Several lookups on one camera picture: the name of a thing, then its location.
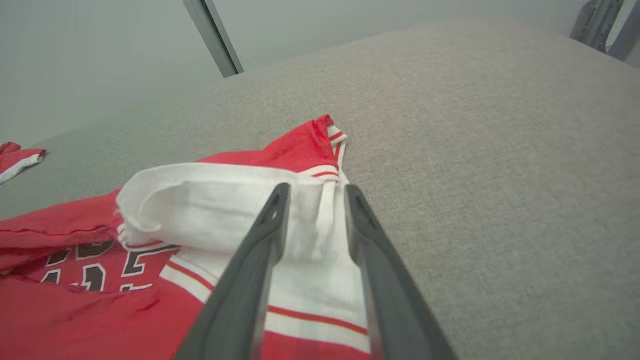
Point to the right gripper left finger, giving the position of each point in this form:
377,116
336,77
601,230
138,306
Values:
235,310

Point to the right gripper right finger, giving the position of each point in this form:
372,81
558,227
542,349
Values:
395,310

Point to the red basketball jersey white sleeves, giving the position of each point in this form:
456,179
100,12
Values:
100,310

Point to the red shorts with white stripe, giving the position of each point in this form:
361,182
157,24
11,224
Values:
17,157

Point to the grey fabric sofa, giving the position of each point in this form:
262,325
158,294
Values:
475,175

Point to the dark grey metal bars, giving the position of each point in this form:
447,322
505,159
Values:
597,22

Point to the grey partition divider post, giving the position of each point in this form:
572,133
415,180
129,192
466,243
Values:
215,40

